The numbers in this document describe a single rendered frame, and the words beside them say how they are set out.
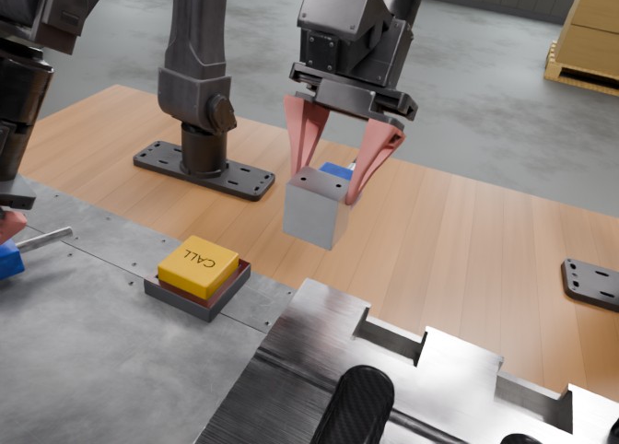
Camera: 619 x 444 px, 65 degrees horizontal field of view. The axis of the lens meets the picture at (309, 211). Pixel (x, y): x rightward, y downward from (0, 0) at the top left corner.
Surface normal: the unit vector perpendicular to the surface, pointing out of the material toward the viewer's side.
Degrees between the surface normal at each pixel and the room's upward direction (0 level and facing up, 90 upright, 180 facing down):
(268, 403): 3
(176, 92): 83
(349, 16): 62
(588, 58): 90
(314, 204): 92
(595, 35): 90
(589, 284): 0
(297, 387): 1
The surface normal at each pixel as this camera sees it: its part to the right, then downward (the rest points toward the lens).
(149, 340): 0.12, -0.81
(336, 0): -0.34, 0.04
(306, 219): -0.45, 0.49
